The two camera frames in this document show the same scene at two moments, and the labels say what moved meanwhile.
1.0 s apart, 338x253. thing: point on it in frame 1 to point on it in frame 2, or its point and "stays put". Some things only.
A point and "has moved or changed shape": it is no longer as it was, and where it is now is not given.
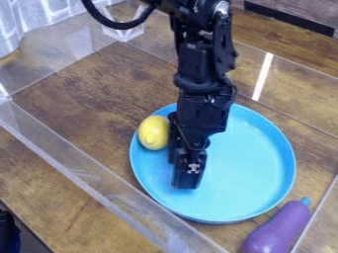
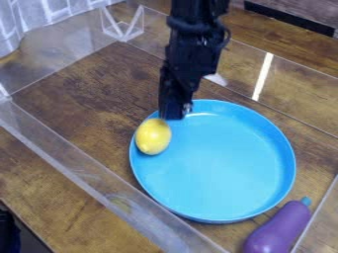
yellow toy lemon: [154, 132] has moved or changed shape
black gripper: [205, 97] to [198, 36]
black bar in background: [288, 19] stays put
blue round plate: [250, 171] stays put
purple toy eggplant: [280, 235] stays put
